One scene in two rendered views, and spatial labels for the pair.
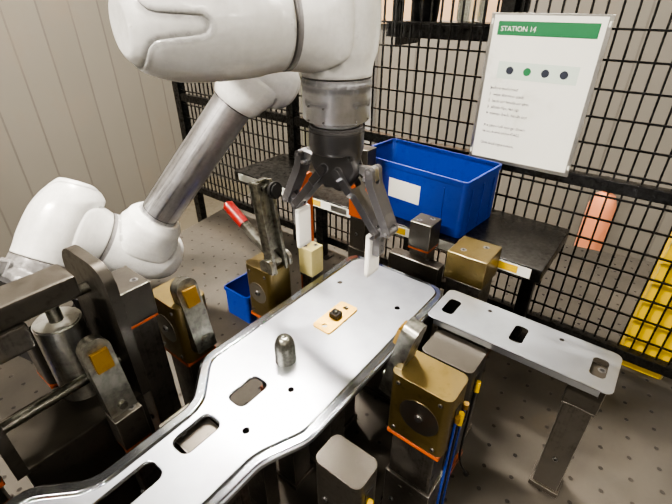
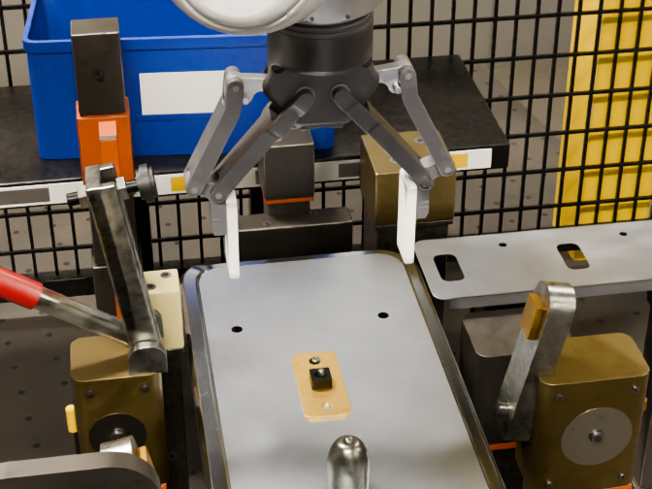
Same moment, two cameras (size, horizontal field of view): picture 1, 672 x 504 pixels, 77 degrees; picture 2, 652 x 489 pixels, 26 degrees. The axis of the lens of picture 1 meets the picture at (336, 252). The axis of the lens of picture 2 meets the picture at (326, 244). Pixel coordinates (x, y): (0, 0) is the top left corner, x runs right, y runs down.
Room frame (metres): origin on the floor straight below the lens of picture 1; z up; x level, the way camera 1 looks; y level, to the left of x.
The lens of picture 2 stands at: (-0.05, 0.67, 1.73)
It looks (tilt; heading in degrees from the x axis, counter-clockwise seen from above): 33 degrees down; 313
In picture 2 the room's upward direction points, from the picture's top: straight up
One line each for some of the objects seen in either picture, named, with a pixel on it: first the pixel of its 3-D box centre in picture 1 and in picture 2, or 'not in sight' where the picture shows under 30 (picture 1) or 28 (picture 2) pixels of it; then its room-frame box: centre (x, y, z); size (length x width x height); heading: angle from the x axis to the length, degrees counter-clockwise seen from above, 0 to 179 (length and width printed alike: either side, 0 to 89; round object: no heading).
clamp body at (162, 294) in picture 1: (191, 370); not in sight; (0.56, 0.27, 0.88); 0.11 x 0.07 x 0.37; 52
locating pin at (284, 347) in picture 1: (285, 351); (347, 472); (0.47, 0.08, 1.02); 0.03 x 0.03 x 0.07
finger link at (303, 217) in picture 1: (303, 226); (231, 230); (0.61, 0.05, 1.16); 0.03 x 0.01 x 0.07; 142
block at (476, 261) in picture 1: (461, 319); (402, 301); (0.71, -0.27, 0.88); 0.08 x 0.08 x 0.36; 52
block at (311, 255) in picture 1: (313, 317); (171, 447); (0.71, 0.05, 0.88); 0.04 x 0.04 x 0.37; 52
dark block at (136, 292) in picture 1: (153, 378); not in sight; (0.51, 0.32, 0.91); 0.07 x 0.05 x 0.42; 52
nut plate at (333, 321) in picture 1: (335, 314); (320, 379); (0.57, 0.00, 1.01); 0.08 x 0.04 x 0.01; 142
